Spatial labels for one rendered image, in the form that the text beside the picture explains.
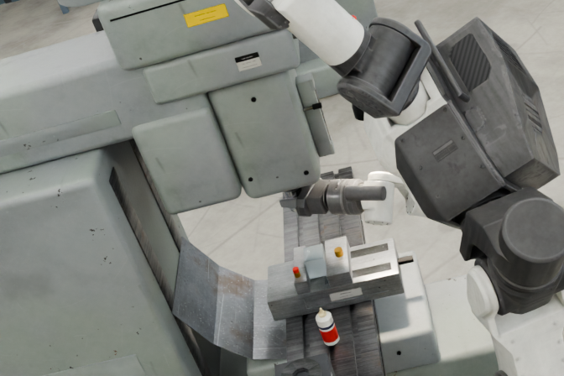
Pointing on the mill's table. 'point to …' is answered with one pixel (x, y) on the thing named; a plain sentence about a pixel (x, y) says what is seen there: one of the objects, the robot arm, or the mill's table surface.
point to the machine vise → (367, 266)
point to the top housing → (178, 10)
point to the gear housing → (222, 66)
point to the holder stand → (306, 367)
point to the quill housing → (267, 134)
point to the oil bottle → (327, 327)
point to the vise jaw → (338, 266)
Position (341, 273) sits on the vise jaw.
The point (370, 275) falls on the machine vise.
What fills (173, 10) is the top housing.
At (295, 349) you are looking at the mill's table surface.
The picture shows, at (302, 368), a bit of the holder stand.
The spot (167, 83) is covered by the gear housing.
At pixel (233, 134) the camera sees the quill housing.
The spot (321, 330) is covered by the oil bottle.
